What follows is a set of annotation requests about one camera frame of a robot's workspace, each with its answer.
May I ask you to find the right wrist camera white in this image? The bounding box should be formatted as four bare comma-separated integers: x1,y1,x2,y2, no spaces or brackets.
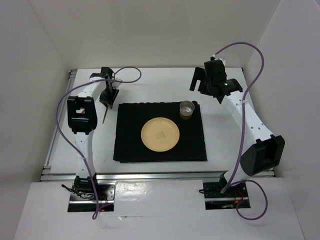
210,54,226,66

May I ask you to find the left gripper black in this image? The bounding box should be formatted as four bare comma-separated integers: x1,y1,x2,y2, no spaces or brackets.
98,86,119,109

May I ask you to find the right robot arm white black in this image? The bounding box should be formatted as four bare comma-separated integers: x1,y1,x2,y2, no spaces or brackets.
189,57,285,196

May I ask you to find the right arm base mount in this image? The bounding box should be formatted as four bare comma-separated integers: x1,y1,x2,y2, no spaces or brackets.
198,182,251,210

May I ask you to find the copper spoon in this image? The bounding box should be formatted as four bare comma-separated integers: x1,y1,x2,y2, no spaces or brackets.
102,106,109,124

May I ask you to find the aluminium rail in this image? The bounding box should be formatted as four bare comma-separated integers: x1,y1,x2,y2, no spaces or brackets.
39,169,276,182
41,69,78,175

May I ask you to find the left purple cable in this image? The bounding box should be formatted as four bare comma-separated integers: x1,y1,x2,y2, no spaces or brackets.
56,66,142,220

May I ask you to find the aluminium left rail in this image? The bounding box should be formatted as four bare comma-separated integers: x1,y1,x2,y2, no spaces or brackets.
41,69,78,175

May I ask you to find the metal cup copper base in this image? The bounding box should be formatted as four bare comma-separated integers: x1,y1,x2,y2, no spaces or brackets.
179,100,195,120

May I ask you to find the aluminium front rail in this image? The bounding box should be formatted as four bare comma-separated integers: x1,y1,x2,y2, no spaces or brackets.
39,169,276,182

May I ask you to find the yellow plate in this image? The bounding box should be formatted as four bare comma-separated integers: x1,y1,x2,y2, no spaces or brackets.
140,117,180,152

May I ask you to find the black cloth placemat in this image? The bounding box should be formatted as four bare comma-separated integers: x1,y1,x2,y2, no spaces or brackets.
113,101,207,163

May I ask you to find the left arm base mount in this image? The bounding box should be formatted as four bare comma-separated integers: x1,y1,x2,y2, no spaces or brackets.
61,177,116,213

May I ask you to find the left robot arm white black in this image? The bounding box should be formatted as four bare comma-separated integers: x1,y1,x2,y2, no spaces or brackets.
67,67,119,200

